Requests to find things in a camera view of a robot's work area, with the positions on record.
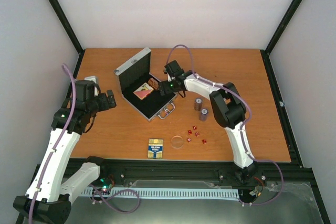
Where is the brown poker chip stack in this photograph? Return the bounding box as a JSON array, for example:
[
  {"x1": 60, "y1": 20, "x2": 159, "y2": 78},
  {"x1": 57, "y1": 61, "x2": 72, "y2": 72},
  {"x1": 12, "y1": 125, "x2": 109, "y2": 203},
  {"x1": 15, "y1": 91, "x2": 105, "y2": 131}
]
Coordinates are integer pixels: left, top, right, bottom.
[
  {"x1": 148, "y1": 78, "x2": 159, "y2": 90},
  {"x1": 194, "y1": 98, "x2": 203, "y2": 111}
]

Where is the red card deck box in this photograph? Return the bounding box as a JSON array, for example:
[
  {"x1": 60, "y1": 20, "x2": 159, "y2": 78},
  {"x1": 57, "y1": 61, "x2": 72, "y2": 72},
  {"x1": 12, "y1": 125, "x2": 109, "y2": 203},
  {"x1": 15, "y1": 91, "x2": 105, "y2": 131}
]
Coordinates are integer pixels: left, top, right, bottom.
[{"x1": 133, "y1": 82, "x2": 154, "y2": 100}]

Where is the aluminium poker case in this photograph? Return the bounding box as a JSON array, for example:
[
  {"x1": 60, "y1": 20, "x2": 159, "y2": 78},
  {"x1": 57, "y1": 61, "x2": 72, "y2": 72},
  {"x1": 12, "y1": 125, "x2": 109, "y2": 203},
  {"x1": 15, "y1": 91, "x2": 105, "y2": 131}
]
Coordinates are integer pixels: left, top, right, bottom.
[{"x1": 114, "y1": 47, "x2": 177, "y2": 122}]

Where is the blue gold card deck box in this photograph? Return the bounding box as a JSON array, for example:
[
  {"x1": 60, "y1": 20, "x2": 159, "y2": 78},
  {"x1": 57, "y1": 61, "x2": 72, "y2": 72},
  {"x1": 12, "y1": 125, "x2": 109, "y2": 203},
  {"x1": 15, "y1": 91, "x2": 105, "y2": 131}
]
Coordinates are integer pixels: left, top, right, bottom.
[{"x1": 148, "y1": 138, "x2": 163, "y2": 159}]

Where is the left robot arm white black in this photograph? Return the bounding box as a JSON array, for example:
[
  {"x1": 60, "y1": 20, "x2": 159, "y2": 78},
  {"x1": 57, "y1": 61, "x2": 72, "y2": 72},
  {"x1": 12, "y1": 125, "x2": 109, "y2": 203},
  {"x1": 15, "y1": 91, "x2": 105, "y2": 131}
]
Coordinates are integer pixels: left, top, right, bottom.
[{"x1": 13, "y1": 90, "x2": 116, "y2": 223}]

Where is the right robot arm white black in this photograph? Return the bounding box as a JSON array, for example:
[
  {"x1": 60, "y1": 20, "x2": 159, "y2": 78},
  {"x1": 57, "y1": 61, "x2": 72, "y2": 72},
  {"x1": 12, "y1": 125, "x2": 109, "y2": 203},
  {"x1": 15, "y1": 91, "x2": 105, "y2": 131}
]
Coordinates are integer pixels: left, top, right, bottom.
[{"x1": 159, "y1": 69, "x2": 257, "y2": 184}]

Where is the purple poker chip stack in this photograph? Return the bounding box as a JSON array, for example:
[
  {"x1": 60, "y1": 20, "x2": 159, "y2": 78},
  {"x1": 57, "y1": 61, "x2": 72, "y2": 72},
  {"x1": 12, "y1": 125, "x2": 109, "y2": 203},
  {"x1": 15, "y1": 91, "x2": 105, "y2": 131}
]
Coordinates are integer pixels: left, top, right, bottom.
[{"x1": 199, "y1": 108, "x2": 209, "y2": 122}]

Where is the clear round dealer button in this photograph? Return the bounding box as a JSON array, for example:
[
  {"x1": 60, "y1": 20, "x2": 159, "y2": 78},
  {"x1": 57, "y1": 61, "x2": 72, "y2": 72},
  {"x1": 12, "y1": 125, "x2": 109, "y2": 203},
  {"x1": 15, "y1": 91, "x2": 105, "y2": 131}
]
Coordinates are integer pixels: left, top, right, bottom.
[{"x1": 170, "y1": 135, "x2": 184, "y2": 149}]

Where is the green lit circuit board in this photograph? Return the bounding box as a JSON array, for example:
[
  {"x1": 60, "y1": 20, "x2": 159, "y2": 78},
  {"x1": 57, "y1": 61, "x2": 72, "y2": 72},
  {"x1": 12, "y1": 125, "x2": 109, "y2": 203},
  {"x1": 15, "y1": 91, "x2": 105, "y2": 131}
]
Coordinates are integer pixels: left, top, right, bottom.
[{"x1": 97, "y1": 175, "x2": 115, "y2": 195}]

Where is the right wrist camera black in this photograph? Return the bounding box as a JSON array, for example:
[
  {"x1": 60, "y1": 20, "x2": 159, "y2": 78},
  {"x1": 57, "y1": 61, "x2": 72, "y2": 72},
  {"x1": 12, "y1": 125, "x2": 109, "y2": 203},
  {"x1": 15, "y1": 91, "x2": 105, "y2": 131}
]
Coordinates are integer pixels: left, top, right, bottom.
[{"x1": 163, "y1": 60, "x2": 184, "y2": 81}]

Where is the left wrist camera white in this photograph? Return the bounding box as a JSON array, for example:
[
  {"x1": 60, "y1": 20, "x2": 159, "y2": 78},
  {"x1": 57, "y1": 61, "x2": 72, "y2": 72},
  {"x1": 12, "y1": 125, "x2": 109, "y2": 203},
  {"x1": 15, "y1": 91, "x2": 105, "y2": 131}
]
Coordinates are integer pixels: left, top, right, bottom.
[{"x1": 84, "y1": 76, "x2": 101, "y2": 97}]

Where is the light blue cable duct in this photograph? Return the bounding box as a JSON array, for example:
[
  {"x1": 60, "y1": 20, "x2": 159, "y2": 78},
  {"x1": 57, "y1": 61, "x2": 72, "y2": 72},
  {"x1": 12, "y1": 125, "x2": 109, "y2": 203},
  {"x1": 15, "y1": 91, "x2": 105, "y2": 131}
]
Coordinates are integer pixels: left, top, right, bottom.
[{"x1": 80, "y1": 187, "x2": 239, "y2": 201}]

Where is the black aluminium frame rail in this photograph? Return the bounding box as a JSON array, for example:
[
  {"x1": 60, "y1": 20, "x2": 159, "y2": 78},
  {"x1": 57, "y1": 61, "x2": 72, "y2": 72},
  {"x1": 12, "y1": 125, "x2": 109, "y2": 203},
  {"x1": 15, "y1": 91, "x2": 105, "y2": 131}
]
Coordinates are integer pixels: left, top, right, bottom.
[{"x1": 70, "y1": 158, "x2": 316, "y2": 188}]

